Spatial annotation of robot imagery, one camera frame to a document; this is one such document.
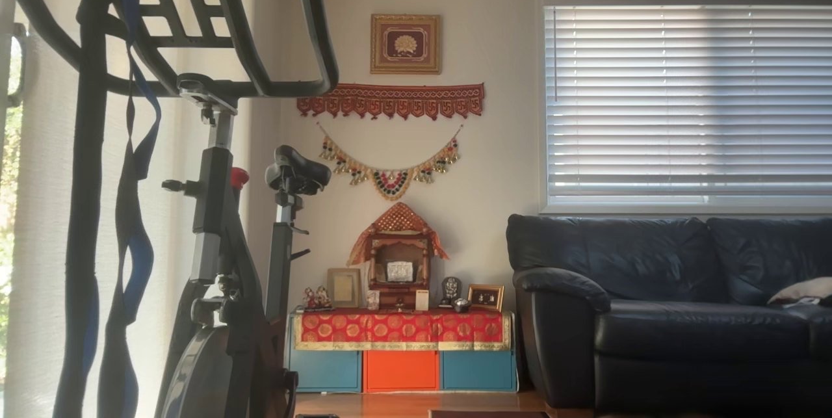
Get wooden shrine with red canopy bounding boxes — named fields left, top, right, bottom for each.
left=346, top=202, right=450, bottom=310

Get red gold patterned cloth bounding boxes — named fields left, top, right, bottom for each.
left=292, top=309, right=513, bottom=351

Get small colourful figurines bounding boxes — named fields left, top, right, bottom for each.
left=302, top=286, right=333, bottom=311

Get blue and orange cabinet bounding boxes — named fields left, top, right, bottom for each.
left=286, top=313, right=519, bottom=394

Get black exercise bike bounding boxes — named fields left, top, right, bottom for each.
left=0, top=0, right=339, bottom=418

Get black leather sofa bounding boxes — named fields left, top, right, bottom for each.
left=506, top=213, right=832, bottom=413

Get white window blinds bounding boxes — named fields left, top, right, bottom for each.
left=545, top=5, right=832, bottom=205

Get sheer white curtain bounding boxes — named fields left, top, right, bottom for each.
left=0, top=0, right=287, bottom=418

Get pale cushion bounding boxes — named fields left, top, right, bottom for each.
left=767, top=277, right=832, bottom=308

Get beaded wall garland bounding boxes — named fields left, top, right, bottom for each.
left=317, top=122, right=464, bottom=202

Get red embroidered wall hanging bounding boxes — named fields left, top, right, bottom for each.
left=297, top=83, right=486, bottom=121

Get pale standing picture frame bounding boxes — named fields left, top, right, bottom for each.
left=326, top=268, right=362, bottom=308

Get small gold picture frame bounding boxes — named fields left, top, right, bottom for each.
left=467, top=284, right=505, bottom=313

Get gold framed wall picture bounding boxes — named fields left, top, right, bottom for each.
left=370, top=14, right=441, bottom=75

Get black blue hanging strap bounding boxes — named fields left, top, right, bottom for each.
left=52, top=0, right=108, bottom=418
left=97, top=0, right=163, bottom=418

